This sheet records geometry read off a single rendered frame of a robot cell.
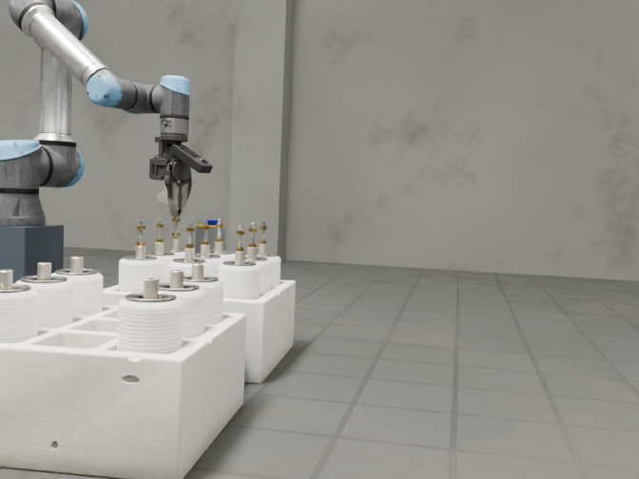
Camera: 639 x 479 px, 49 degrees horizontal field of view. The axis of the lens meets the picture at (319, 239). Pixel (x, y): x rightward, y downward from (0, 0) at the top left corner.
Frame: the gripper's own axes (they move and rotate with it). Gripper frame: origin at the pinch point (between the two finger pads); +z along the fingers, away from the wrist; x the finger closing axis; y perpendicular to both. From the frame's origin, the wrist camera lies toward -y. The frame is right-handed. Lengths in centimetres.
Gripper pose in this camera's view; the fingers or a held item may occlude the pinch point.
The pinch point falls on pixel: (178, 212)
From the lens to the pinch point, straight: 187.9
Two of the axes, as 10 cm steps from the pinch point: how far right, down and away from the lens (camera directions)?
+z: -0.4, 10.0, 0.7
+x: -4.7, 0.4, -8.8
